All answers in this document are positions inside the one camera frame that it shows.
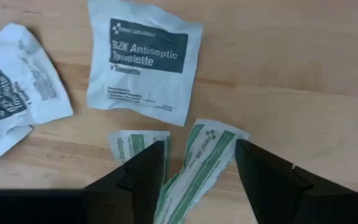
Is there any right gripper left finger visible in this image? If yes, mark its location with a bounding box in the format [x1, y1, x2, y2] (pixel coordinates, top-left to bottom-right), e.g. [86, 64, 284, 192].
[0, 140, 167, 224]

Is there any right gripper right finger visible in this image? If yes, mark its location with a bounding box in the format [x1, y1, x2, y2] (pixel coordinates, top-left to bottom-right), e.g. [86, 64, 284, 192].
[234, 138, 358, 224]

